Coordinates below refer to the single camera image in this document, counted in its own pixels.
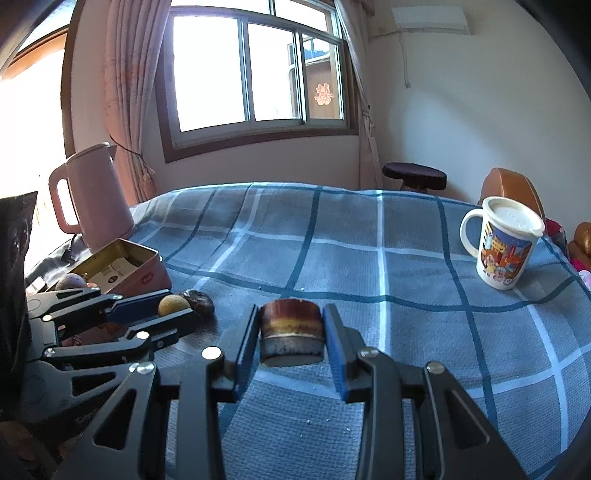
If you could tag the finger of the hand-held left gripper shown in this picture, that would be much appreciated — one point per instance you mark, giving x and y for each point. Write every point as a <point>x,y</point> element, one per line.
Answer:
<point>138,305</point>
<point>152,334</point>

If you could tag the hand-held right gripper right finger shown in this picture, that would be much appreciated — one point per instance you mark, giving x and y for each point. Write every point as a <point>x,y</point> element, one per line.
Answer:
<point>336,355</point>

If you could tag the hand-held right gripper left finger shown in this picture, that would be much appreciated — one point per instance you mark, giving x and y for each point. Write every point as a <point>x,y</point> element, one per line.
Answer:
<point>247,353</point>

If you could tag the metal tin box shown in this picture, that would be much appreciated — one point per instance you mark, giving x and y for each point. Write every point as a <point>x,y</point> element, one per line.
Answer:
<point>152,277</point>

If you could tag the yellow longan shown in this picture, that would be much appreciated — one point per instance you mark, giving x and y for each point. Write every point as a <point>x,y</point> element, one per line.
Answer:
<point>173,304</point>

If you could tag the round layered brown cake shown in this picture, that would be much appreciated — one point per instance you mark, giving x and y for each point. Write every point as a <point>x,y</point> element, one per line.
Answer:
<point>291,330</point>

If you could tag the white instruction leaflet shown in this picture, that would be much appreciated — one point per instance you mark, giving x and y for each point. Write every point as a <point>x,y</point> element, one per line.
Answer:
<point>115,270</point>

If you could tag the dark purple round fruit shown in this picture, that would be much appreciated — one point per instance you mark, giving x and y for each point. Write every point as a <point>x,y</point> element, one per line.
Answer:
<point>70,281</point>

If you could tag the blue plaid tablecloth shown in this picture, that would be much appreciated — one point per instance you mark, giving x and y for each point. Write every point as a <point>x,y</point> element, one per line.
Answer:
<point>346,258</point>

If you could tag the pink electric kettle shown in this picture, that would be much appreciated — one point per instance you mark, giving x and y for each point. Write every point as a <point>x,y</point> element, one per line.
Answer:
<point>99,198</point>

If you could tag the black round stool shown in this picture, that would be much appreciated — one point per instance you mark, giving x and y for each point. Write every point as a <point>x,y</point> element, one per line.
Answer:
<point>414,174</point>

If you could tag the white cartoon print mug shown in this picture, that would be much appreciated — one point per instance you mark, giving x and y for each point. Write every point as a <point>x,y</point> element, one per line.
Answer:
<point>505,249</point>

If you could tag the pink patterned curtain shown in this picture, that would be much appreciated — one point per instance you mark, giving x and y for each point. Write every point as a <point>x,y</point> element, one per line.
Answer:
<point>129,92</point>

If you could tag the pale sheer curtain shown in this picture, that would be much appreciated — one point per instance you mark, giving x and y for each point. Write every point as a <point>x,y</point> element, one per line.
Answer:
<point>364,115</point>

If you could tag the orange wooden chair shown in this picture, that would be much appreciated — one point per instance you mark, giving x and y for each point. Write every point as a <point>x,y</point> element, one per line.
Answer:
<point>510,184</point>

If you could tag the red object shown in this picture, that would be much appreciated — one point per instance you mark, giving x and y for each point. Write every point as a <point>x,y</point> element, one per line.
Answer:
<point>555,230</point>

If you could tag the pink cloth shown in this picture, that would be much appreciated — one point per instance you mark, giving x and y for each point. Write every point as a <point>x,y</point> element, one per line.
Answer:
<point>584,274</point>

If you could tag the red window sticker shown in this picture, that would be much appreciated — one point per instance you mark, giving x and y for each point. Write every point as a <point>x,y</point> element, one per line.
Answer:
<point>323,94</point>

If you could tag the sliding glass window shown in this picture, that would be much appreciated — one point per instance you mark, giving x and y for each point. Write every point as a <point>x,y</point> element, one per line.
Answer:
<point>258,69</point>

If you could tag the brown rounded object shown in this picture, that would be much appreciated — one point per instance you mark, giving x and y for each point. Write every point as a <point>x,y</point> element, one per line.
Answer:
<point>582,240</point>

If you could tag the white air conditioner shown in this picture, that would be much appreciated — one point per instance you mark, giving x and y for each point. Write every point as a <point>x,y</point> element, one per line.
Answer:
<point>431,19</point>

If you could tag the white wall pipe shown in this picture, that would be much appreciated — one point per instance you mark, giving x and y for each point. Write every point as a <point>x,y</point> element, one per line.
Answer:
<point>406,60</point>

